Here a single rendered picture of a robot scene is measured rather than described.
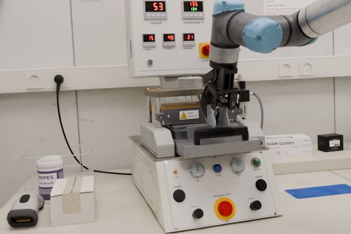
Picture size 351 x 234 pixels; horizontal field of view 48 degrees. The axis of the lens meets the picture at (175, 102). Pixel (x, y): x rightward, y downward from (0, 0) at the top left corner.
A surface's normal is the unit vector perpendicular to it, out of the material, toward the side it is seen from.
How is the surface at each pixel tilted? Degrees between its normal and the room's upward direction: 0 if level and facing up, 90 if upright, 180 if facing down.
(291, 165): 90
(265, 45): 109
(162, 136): 41
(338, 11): 114
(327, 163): 90
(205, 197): 65
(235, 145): 90
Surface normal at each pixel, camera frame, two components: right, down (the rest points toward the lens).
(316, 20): -0.74, 0.45
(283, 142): 0.01, 0.01
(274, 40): 0.50, 0.36
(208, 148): 0.26, 0.06
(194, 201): 0.22, -0.37
